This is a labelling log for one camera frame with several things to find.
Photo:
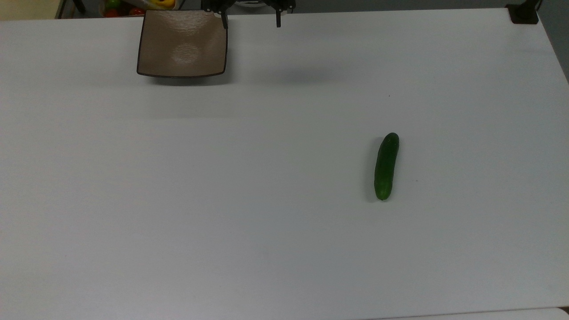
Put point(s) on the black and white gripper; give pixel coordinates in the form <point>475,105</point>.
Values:
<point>215,4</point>

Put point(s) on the green cucumber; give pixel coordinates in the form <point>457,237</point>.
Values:
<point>386,167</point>

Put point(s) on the square brown ceramic plate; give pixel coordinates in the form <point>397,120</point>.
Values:
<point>182,44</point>

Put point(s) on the yellow toy fruit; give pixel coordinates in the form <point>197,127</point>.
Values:
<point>163,3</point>

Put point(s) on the red toy fruit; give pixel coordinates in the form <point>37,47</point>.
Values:
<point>137,11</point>
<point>111,13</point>

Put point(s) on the green toy fruit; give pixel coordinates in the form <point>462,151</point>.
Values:
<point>112,3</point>

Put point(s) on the black stand leg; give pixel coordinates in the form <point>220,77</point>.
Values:
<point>79,5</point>

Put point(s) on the black table clamp mount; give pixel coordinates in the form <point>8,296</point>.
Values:
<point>523,13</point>

